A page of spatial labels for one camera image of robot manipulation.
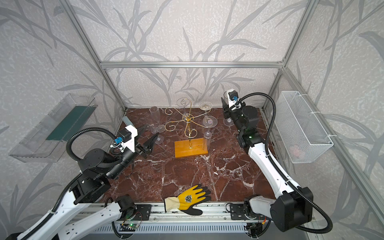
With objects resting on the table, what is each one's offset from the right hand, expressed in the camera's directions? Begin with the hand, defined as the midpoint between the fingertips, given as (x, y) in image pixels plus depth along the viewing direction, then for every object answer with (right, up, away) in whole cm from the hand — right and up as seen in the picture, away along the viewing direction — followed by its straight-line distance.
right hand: (229, 91), depth 71 cm
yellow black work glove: (-22, -55, +4) cm, 59 cm away
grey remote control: (-69, -14, +40) cm, 81 cm away
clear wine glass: (+2, -15, +15) cm, 21 cm away
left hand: (-31, -16, -16) cm, 38 cm away
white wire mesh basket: (+29, -21, -9) cm, 37 cm away
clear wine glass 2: (-43, -7, +22) cm, 49 cm away
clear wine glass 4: (-23, -4, +6) cm, 24 cm away
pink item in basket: (+33, -29, +3) cm, 44 cm away
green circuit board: (-47, -65, 0) cm, 80 cm away
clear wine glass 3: (-42, -27, +31) cm, 59 cm away
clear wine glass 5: (-10, -14, -1) cm, 17 cm away
